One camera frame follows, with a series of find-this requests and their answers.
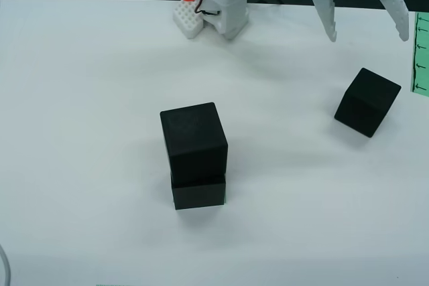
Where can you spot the black cube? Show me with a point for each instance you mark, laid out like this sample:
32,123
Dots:
194,138
197,197
367,103

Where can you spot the green sheet with arrows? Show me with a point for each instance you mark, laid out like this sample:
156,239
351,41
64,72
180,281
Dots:
421,51

